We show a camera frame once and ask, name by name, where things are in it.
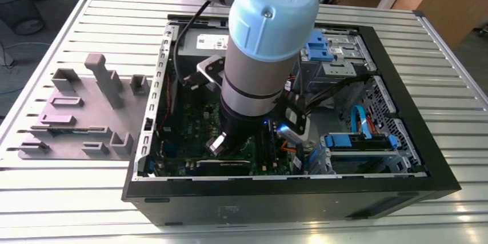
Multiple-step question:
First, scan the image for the black RAM slot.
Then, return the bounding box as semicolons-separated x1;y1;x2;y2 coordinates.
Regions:
263;126;275;170
259;132;271;171
255;141;267;171

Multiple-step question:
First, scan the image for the green motherboard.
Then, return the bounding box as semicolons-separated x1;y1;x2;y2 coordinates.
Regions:
152;101;297;177

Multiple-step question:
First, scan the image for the black graphics card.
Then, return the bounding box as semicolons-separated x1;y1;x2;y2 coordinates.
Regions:
195;157;253;177

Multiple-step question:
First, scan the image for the grey power supply unit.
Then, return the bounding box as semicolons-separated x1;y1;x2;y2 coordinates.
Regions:
172;28;232;105

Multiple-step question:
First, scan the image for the hard disk in blue carrier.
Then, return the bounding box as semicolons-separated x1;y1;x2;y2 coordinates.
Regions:
323;133;397;153

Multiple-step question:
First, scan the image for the black PC case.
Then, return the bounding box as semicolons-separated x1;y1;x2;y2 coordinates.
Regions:
120;13;463;226

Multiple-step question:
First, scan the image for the grey metal disk bay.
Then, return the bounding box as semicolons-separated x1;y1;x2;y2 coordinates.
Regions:
304;132;428;176

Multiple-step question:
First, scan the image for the grey metal drive cage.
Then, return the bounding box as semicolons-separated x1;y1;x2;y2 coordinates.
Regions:
295;28;379;93

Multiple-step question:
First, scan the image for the grey parts rack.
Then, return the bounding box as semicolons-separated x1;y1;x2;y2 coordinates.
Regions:
17;53;152;161

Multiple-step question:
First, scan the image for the RAM stick with gold contacts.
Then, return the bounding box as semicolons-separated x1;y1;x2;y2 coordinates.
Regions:
29;125;108;135

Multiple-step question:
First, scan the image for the wooden cabinet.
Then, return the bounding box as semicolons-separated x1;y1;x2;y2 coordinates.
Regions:
392;0;488;50

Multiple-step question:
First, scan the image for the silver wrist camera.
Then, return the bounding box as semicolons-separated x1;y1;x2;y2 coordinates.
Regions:
204;131;231;158
195;54;227;91
277;106;311;144

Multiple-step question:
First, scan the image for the blue plastic carrier rail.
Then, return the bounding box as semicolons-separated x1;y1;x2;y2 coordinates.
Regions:
307;146;333;175

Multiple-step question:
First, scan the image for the black wire bundle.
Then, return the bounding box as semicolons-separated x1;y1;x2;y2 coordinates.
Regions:
300;74;373;113

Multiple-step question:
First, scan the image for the blue flat wire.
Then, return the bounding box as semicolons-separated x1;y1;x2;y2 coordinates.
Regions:
349;104;377;139

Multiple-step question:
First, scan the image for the thick black camera cable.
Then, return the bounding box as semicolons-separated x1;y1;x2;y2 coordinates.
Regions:
172;0;213;82

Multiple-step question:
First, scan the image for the blue plastic drive bracket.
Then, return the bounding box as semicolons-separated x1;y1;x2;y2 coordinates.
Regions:
304;29;329;62

